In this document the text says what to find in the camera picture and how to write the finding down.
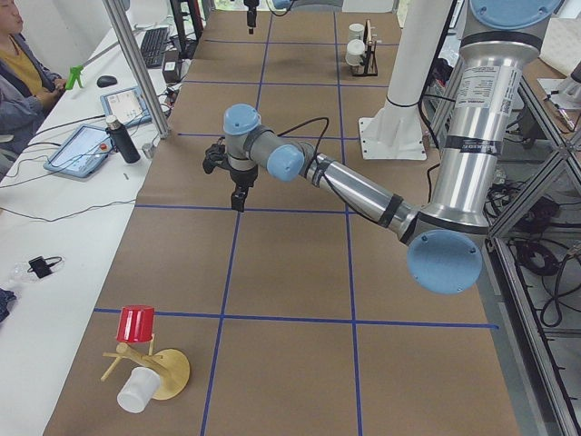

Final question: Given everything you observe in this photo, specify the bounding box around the aluminium frame post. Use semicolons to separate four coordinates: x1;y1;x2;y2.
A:
103;0;170;139

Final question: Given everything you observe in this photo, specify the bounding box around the brown paper table mat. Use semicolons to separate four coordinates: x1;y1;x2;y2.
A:
45;12;519;435

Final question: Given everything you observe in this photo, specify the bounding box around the wooden stand with round base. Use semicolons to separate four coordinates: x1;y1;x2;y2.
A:
100;339;192;401

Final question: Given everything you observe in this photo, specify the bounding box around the red plastic cup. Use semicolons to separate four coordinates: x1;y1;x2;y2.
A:
116;304;155;343

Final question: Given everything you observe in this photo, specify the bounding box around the near teach pendant tablet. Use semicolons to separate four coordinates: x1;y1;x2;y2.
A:
44;124;113;179

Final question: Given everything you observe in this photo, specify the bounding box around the white mug with lettering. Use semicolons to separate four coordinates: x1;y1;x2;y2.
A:
348;23;365;42

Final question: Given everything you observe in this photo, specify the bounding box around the black water bottle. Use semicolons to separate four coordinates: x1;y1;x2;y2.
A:
105;114;140;164

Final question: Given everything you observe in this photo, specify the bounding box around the white plastic cup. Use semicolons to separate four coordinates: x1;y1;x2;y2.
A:
117;367;161;413

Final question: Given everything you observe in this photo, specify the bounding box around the black keyboard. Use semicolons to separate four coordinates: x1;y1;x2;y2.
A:
140;27;170;68

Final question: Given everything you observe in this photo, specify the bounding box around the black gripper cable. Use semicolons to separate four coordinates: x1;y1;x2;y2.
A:
276;116;364;214

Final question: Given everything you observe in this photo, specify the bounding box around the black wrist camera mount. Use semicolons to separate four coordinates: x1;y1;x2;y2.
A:
202;141;230;174

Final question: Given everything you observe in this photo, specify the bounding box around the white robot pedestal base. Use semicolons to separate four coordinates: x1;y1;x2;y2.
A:
359;0;455;161

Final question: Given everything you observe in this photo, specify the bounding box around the small black adapter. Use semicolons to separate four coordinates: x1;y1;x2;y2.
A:
28;256;63;279

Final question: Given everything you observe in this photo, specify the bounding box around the black wire cup rack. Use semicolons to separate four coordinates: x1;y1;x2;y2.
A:
350;20;379;77

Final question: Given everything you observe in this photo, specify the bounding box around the teach pendant tablet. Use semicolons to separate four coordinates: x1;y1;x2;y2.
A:
44;124;113;179
100;86;152;127

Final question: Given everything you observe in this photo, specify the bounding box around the seated person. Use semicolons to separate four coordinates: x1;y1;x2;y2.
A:
1;1;66;154

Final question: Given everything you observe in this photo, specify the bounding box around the green plastic clamp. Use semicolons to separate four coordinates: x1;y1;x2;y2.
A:
64;65;84;91

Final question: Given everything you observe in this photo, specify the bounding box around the black computer mouse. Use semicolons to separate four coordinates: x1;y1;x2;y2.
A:
96;75;118;88

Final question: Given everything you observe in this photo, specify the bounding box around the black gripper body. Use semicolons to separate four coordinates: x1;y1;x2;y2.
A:
243;0;257;12
228;156;258;188

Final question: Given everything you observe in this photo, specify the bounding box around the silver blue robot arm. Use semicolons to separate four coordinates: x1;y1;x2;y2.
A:
217;1;559;294
243;0;294;35

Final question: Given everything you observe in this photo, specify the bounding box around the far teach pendant tablet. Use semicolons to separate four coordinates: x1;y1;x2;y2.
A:
100;86;152;127

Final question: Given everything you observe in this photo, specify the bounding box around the white upturned cup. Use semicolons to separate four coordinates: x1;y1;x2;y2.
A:
345;39;366;67

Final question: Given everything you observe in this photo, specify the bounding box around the small metal cylinder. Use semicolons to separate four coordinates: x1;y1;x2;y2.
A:
142;143;156;160

